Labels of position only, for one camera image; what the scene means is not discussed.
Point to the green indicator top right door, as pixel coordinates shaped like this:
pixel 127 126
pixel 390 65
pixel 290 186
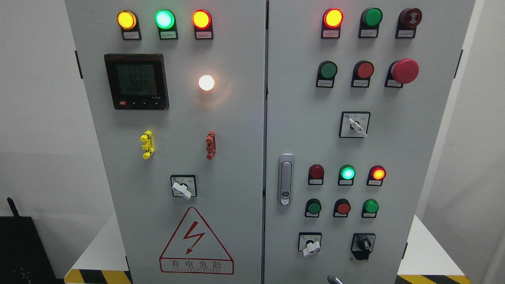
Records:
pixel 369 22

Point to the black device with antenna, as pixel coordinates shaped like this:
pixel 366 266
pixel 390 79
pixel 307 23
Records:
pixel 23 259

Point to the red lit indicator lower right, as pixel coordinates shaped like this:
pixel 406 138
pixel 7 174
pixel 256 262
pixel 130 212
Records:
pixel 376 176

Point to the red push button lower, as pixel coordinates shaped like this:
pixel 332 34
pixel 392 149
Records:
pixel 342 208

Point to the red emergency stop mushroom button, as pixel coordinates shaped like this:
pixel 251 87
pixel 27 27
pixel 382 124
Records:
pixel 401 72

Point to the grey metallic robot hand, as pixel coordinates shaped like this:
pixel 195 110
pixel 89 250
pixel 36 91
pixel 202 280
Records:
pixel 333 280

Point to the green lit indicator light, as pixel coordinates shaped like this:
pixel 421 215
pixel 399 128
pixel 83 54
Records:
pixel 166 24

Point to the red push button upper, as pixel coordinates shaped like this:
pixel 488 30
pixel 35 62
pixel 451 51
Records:
pixel 361 74

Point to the green push button lower right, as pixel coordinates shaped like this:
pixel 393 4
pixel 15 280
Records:
pixel 370 208

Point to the left white rotary selector switch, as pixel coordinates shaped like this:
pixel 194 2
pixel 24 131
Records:
pixel 183 186

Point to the silver cabinet door handle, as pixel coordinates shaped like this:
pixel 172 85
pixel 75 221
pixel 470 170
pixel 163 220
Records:
pixel 285 175

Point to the green indicator lower middle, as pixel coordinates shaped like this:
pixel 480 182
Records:
pixel 346 175

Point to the white lit indicator lamp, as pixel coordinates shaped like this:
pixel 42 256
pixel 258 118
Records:
pixel 206 82

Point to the red electrical hazard warning sticker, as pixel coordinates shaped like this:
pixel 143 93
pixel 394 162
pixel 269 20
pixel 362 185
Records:
pixel 195 248

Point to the green push button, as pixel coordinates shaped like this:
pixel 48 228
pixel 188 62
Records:
pixel 326 73
pixel 370 208

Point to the black knob selector switch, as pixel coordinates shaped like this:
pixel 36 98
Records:
pixel 362 245

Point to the yellow indicator light top left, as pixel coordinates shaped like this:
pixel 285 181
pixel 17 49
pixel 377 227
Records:
pixel 128 22

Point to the white rotary selector switch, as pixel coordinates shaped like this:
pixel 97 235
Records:
pixel 183 186
pixel 309 243

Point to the red push button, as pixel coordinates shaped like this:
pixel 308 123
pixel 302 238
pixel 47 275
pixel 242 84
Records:
pixel 342 208
pixel 361 74

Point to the red lit indicator right door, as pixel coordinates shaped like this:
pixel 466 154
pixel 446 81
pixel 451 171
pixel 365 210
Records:
pixel 331 23

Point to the red indicator lower left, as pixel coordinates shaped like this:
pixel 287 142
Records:
pixel 316 175

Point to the orange red indicator light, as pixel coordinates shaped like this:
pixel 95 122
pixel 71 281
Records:
pixel 202 22

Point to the lower white rotary selector switch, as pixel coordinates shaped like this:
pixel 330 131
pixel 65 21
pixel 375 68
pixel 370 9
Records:
pixel 309 243

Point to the grey electrical control cabinet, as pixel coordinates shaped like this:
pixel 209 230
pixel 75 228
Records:
pixel 264 57

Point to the dark red buzzer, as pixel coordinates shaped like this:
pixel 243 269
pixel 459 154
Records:
pixel 407 22

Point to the upper right white selector switch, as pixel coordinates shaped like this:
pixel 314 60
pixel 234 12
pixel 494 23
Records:
pixel 354 124

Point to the black digital power meter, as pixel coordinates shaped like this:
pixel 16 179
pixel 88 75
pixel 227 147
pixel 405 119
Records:
pixel 137 81

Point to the green push button upper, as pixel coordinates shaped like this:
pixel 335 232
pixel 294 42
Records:
pixel 326 73

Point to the yellow terminal block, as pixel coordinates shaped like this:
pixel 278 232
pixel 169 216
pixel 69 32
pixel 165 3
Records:
pixel 147 144

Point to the red terminal block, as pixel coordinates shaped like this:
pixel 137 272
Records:
pixel 211 145

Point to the green start button lower left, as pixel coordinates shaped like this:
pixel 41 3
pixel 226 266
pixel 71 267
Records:
pixel 313 208

